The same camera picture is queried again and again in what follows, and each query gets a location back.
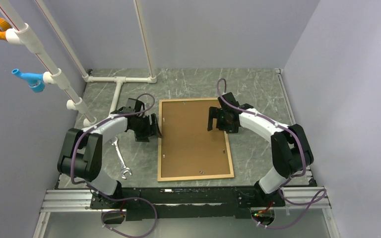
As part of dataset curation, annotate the silver open-end wrench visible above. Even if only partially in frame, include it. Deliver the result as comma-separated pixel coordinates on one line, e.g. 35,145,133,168
111,136,132,179

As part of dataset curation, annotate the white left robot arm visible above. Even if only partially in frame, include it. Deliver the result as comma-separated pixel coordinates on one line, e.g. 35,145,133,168
57,98,162,208

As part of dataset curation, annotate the blue pipe fitting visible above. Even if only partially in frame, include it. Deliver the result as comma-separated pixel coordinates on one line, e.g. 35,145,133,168
11,68,45,93

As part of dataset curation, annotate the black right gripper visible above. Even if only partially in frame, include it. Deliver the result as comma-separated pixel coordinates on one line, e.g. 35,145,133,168
208,107,239,133

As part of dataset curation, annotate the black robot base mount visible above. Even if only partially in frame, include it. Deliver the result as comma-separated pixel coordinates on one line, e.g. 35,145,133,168
89,186,285,221

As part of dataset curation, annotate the white PVC pipe stand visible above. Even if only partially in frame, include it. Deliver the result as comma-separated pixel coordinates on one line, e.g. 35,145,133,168
0,0,157,127

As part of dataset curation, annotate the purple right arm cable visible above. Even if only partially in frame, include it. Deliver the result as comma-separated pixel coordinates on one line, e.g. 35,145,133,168
216,78,327,230

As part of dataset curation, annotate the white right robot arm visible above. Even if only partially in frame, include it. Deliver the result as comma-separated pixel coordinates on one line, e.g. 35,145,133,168
207,92,314,206

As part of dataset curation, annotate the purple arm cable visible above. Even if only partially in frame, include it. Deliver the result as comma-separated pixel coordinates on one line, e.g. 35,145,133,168
216,78,327,230
69,93,159,238

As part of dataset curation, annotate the light wooden picture frame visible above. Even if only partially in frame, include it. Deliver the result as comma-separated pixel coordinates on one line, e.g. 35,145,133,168
157,97,235,182

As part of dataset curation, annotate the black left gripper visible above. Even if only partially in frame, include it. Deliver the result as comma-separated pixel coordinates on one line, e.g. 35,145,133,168
131,114,162,143

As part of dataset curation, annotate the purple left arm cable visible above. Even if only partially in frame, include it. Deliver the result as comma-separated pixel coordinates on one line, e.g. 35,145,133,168
69,93,159,238

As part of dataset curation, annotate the brown fibreboard backing board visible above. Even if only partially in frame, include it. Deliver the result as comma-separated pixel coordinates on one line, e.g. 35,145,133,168
161,100,231,178

